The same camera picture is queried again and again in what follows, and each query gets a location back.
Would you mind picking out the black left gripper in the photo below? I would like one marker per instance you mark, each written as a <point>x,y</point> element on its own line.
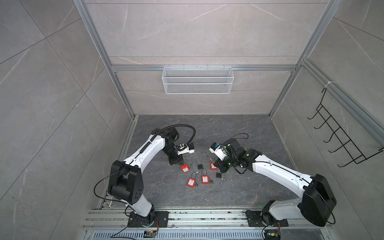
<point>178,160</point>

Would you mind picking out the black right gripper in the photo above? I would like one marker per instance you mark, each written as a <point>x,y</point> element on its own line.
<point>218,163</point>

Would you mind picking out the red padlock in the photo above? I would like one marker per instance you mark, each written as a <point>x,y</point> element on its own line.
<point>185,168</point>
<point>213,167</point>
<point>192,181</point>
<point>205,177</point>

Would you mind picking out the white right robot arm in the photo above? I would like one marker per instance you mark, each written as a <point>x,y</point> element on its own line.
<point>315,199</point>

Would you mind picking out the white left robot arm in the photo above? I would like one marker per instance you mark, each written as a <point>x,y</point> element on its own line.
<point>126,182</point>

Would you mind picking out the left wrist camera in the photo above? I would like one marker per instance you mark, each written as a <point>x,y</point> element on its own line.
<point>185,148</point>

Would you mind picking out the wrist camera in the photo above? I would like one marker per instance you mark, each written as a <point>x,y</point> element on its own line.
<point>185,148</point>
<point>218,150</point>

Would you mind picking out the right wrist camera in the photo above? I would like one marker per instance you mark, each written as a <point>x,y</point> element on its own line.
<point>218,150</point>

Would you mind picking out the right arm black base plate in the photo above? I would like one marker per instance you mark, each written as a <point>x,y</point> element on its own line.
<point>261,219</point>

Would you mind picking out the white wire mesh basket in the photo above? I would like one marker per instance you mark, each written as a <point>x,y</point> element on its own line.
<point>197,80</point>

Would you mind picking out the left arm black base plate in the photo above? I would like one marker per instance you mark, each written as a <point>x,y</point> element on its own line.
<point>154,219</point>

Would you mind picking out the aluminium frame left rail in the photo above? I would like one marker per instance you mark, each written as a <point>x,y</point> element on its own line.
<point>117,168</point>

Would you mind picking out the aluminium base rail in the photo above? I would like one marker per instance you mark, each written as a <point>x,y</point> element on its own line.
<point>179,218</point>

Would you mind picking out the slotted cable duct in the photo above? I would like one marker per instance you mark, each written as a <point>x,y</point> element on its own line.
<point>181,235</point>

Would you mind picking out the black wire hook rack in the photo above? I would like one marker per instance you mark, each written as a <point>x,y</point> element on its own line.
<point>344,140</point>

